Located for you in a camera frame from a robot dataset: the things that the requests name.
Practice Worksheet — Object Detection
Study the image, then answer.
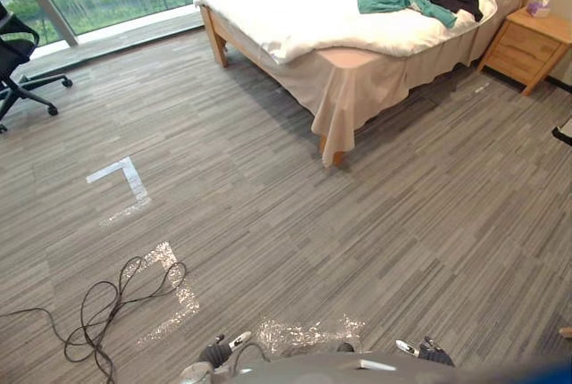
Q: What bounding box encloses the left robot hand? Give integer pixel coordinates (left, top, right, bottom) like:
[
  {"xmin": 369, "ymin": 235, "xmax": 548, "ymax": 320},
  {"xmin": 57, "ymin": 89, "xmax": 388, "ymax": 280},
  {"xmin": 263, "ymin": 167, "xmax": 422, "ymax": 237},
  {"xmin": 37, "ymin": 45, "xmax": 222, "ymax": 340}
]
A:
[{"xmin": 197, "ymin": 330, "xmax": 253, "ymax": 369}]

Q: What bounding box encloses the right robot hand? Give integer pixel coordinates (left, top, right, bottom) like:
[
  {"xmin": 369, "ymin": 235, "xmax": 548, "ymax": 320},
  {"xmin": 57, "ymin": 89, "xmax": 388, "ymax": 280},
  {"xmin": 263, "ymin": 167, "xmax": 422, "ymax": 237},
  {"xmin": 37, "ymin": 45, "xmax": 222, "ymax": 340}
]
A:
[{"xmin": 395, "ymin": 336, "xmax": 456, "ymax": 368}]

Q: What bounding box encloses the beige bed sheet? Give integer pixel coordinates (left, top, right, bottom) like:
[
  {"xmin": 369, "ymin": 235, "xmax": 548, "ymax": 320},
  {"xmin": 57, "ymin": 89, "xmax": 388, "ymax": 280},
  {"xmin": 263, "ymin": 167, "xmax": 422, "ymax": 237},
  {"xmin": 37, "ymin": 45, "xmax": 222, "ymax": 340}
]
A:
[{"xmin": 252, "ymin": 0, "xmax": 525, "ymax": 168}]

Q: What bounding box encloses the teal cloth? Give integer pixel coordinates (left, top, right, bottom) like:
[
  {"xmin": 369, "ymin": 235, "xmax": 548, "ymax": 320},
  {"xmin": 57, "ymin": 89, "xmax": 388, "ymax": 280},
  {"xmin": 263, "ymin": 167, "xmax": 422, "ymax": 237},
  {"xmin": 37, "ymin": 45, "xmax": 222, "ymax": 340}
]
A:
[{"xmin": 357, "ymin": 0, "xmax": 458, "ymax": 29}]

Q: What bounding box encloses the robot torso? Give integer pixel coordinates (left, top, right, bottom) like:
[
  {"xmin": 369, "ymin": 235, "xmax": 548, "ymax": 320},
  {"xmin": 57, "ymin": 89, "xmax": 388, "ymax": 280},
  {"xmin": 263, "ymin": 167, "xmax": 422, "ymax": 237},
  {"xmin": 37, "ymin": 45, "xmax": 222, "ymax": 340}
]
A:
[{"xmin": 181, "ymin": 342, "xmax": 572, "ymax": 384}]

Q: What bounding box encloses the black object with white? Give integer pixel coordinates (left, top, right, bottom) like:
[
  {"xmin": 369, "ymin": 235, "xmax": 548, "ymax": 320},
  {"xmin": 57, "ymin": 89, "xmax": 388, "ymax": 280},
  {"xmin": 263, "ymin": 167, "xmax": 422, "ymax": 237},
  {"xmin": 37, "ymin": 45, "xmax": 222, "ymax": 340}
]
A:
[{"xmin": 551, "ymin": 116, "xmax": 572, "ymax": 147}]

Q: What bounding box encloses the wooden nightstand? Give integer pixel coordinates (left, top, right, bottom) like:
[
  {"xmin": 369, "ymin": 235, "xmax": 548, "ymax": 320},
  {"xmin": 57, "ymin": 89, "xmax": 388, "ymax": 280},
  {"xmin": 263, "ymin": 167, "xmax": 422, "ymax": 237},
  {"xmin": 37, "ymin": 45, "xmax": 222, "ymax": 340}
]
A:
[{"xmin": 476, "ymin": 6, "xmax": 572, "ymax": 97}]

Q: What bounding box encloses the black office chair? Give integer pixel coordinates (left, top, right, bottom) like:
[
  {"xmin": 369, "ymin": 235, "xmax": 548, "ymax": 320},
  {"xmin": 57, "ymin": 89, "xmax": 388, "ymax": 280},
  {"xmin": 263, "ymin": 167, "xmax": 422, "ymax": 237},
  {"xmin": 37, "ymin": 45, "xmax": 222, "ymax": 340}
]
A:
[{"xmin": 0, "ymin": 2, "xmax": 74, "ymax": 134}]

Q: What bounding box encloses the white duvet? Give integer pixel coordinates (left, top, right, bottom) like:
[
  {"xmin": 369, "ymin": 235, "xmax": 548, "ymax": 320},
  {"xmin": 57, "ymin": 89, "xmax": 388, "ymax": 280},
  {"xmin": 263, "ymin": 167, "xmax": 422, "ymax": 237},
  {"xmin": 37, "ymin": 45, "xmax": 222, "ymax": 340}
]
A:
[{"xmin": 192, "ymin": 0, "xmax": 498, "ymax": 65}]

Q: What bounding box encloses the purple tissue box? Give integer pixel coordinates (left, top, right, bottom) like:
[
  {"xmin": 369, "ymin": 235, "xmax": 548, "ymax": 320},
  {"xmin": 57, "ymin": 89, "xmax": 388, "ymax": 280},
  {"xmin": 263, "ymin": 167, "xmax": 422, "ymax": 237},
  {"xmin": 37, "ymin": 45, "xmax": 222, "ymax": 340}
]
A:
[{"xmin": 526, "ymin": 0, "xmax": 552, "ymax": 19}]

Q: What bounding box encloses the black cable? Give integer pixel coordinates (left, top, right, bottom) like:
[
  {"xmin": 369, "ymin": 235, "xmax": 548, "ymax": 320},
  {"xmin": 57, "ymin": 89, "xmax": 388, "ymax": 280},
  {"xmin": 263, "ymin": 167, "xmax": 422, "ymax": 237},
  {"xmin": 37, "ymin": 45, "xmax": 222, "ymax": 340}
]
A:
[{"xmin": 0, "ymin": 255, "xmax": 188, "ymax": 384}]

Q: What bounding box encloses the wooden bed frame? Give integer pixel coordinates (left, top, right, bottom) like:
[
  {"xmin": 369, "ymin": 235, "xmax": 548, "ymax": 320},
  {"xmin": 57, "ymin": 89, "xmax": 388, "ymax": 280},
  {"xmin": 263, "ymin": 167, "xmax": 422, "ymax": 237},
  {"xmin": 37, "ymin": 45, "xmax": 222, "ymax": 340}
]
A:
[{"xmin": 199, "ymin": 0, "xmax": 555, "ymax": 168}]

